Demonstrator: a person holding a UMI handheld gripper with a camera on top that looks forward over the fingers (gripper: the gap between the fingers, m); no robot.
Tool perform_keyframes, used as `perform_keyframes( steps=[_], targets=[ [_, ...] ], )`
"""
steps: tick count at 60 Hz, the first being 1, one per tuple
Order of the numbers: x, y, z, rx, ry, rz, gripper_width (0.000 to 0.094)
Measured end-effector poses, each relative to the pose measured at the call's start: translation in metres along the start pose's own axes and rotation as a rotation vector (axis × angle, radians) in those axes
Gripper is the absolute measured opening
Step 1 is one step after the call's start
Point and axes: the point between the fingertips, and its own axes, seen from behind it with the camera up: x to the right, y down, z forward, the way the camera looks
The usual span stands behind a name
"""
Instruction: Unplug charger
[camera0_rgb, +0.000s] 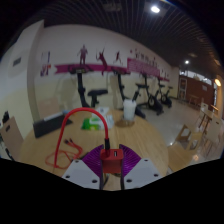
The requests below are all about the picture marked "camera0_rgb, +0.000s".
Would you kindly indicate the round brown coaster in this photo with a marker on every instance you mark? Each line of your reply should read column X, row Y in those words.
column 121, row 123

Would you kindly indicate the brown wooden cabinet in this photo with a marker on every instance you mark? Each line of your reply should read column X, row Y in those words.
column 196, row 90

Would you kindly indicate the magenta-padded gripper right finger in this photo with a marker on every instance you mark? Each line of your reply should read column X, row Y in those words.
column 141, row 173

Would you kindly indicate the round ceiling light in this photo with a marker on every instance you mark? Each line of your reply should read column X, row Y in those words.
column 155, row 9
column 186, row 62

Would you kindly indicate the white tissue pack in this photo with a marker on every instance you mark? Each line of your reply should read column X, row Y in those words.
column 102, row 111

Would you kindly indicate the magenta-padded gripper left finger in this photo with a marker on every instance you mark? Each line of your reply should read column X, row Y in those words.
column 80, row 171

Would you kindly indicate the wall poster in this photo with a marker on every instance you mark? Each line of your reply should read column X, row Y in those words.
column 45, row 63

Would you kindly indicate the small grey wall sign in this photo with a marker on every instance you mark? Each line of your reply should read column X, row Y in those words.
column 17, row 61

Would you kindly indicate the red charger block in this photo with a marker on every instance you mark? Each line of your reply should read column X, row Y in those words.
column 111, row 163

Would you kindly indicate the green wet wipes pack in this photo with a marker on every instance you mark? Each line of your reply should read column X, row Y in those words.
column 90, row 124

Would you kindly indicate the black exercise bike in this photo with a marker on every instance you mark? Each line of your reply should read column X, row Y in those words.
column 81, row 90
column 155, row 103
column 121, row 90
column 165, row 98

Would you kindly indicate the group of wooden chairs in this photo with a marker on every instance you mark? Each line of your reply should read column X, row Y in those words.
column 210, row 126

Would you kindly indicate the light wooden chair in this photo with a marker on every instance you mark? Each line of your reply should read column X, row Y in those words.
column 11, row 136
column 48, row 106
column 183, row 133

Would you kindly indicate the white plastic jug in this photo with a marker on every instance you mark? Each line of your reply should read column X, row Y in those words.
column 129, row 110

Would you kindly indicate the magenta sports wall banner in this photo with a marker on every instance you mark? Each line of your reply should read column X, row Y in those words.
column 63, row 68

